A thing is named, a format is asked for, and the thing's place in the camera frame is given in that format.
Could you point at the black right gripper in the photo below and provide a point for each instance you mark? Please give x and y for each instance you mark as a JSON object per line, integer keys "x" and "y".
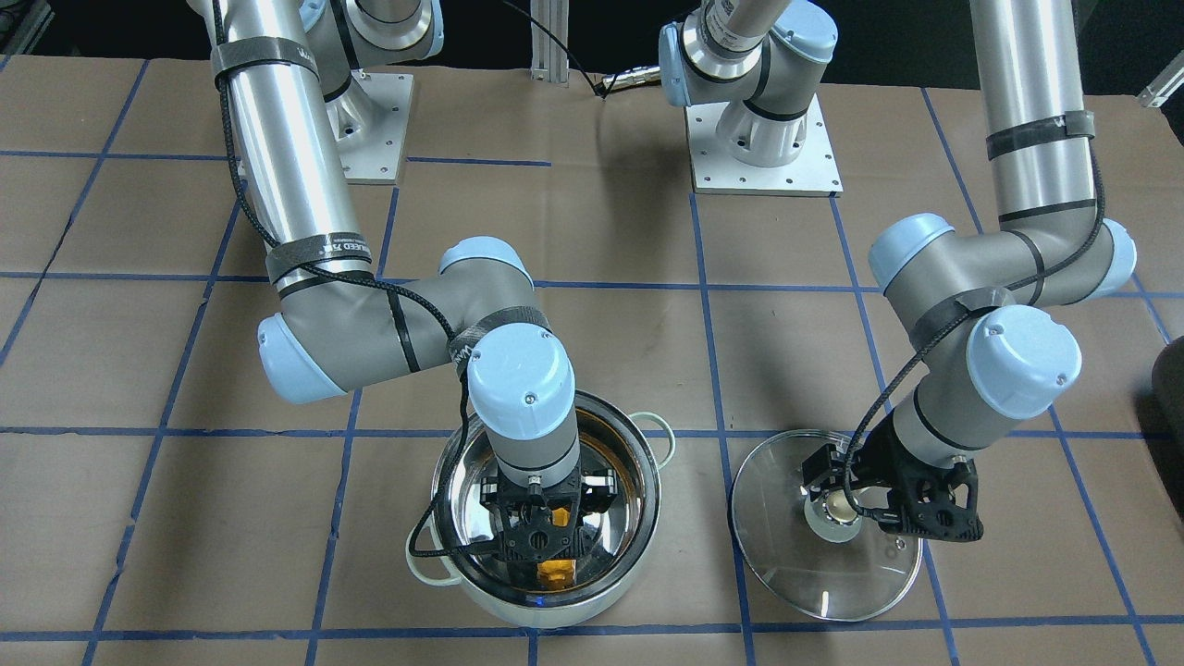
{"x": 602, "y": 489}

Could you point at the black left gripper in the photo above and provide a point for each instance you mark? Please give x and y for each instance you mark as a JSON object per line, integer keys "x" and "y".
{"x": 885, "y": 456}

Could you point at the yellow toy corn cob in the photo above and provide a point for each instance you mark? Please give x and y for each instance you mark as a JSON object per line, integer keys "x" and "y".
{"x": 556, "y": 574}

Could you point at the glass pot lid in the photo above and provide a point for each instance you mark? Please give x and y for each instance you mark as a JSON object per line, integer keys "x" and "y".
{"x": 816, "y": 555}

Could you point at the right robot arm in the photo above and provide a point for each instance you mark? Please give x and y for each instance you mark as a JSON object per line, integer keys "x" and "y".
{"x": 284, "y": 74}

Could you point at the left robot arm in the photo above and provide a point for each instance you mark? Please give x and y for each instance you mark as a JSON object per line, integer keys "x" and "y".
{"x": 974, "y": 307}

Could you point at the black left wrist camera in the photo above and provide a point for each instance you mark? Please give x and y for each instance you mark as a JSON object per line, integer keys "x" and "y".
{"x": 822, "y": 471}

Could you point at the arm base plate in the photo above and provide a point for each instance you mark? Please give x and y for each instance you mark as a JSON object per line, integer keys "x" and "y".
{"x": 370, "y": 119}
{"x": 734, "y": 151}

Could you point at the aluminium frame post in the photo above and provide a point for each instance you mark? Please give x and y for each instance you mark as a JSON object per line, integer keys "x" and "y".
{"x": 549, "y": 32}

